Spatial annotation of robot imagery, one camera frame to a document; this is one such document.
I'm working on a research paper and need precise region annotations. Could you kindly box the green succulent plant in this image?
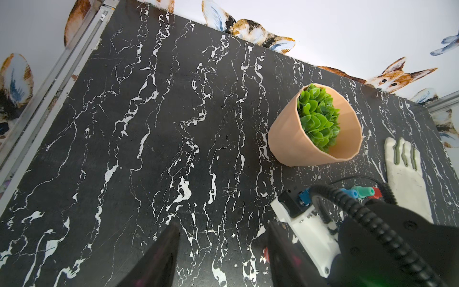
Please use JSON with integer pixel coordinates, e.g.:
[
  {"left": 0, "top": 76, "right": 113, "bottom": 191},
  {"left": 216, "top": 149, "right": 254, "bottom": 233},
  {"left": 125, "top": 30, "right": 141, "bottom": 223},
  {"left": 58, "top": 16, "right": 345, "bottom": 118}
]
[{"left": 296, "top": 83, "right": 341, "bottom": 153}]

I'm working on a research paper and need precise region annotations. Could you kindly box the red stamp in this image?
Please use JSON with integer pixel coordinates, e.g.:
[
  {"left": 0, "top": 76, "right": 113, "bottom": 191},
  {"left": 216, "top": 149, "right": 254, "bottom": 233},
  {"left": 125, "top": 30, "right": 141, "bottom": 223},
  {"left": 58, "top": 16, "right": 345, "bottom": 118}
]
[{"left": 368, "top": 187, "right": 382, "bottom": 199}]

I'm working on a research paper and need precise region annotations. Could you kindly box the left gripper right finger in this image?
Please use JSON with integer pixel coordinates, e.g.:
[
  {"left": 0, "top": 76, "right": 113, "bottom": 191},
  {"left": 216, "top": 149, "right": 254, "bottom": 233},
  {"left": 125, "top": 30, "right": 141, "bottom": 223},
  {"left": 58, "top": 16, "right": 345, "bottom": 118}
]
[{"left": 267, "top": 222, "right": 323, "bottom": 287}]

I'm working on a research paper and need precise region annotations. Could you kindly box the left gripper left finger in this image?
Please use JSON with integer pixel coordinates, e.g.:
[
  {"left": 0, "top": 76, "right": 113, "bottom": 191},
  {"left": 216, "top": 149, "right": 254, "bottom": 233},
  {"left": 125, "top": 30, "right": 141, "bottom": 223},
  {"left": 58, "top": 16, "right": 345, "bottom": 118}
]
[{"left": 117, "top": 224, "right": 180, "bottom": 287}]

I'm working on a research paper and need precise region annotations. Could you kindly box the blue stamp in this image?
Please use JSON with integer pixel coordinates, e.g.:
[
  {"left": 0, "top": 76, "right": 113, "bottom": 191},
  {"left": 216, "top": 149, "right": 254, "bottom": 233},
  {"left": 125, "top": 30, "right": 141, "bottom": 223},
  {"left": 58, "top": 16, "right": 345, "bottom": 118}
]
[{"left": 341, "top": 188, "right": 359, "bottom": 199}]

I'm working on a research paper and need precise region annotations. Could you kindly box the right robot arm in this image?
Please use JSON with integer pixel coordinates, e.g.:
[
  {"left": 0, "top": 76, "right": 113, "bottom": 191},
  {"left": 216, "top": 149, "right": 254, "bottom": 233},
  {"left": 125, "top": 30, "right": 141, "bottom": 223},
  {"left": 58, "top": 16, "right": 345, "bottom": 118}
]
[{"left": 309, "top": 184, "right": 459, "bottom": 287}]

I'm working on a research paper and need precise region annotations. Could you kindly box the green stamp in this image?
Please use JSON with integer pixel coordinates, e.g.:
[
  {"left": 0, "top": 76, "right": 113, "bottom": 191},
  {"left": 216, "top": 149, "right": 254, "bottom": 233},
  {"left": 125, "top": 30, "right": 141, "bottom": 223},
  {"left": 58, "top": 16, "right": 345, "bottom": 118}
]
[{"left": 352, "top": 186, "right": 375, "bottom": 199}]

